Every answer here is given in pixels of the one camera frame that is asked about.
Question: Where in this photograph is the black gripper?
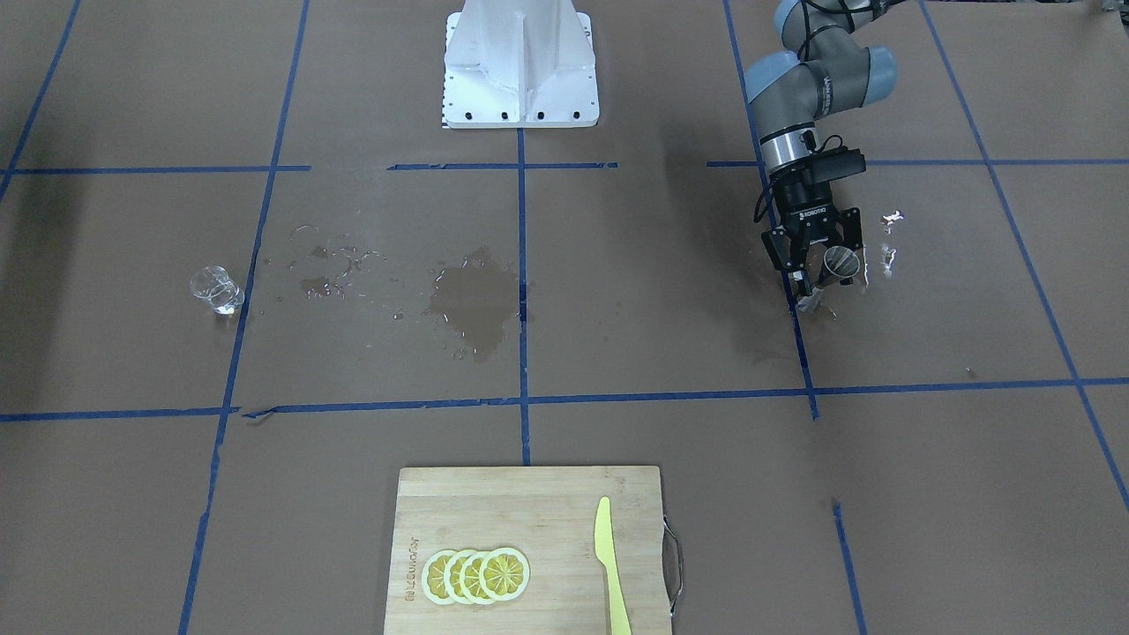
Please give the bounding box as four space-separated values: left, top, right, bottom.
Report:
762 168 863 301

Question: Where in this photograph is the steel jigger measuring cup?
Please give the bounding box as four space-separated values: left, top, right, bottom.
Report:
796 246 863 313

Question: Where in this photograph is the clear glass cup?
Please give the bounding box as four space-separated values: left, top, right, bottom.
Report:
189 266 243 318

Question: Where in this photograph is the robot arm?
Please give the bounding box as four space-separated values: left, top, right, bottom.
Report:
744 1 899 302

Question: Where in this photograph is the yellow plastic knife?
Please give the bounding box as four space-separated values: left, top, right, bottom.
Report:
594 496 632 634

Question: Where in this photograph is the bamboo cutting board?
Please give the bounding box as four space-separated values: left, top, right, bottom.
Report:
383 466 673 634

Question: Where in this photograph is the lemon slice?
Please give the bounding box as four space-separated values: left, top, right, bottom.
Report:
441 549 475 604
460 551 495 604
479 547 531 601
422 549 456 606

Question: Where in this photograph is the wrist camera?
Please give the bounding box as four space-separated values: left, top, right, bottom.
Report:
799 139 867 185

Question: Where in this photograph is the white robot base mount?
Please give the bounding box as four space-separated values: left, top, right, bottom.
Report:
441 1 601 130

